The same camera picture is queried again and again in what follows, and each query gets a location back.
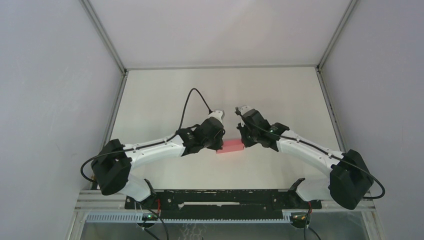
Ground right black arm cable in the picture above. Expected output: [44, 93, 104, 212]
[234, 106, 386, 200]

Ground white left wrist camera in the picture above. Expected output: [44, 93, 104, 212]
[208, 109, 225, 123]

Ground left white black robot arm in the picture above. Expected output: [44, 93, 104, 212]
[90, 110, 225, 209]

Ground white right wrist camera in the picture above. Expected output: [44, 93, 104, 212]
[238, 105, 253, 116]

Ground aluminium front frame rail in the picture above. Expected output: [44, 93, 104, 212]
[74, 188, 376, 213]

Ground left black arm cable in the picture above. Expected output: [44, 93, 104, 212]
[80, 87, 214, 184]

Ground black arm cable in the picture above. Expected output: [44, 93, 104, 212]
[234, 106, 386, 200]
[80, 87, 214, 184]

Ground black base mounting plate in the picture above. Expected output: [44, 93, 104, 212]
[124, 189, 322, 221]

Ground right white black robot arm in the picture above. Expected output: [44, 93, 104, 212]
[235, 105, 376, 210]

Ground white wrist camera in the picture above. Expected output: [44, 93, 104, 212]
[208, 109, 225, 123]
[238, 105, 253, 116]

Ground pink cardboard box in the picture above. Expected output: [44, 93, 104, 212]
[216, 139, 245, 154]

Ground white slotted cable duct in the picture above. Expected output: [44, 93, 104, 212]
[85, 212, 292, 224]

